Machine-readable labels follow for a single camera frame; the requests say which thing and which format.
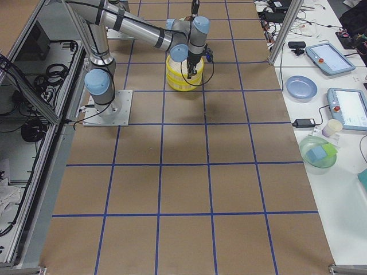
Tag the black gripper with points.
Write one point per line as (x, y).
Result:
(193, 59)

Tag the yellow rimmed steamer basket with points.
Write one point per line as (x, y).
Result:
(176, 70)

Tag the yellow rimmed centre steamer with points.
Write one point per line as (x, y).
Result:
(181, 85)

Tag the blue plate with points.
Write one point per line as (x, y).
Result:
(301, 88)

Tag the black webcam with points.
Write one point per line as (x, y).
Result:
(297, 47)

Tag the black power adapter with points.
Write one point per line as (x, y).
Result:
(304, 123)

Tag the teach pendant tablet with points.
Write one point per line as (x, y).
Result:
(349, 107)
(331, 61)

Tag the blue sponge block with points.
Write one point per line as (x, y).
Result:
(315, 154)

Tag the clear green bowl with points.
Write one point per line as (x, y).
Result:
(322, 166)

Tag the paper cup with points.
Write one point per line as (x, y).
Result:
(333, 126)

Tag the green sponge block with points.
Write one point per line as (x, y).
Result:
(329, 149)

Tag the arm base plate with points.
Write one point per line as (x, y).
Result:
(117, 114)

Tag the aluminium frame post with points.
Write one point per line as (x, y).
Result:
(289, 19)

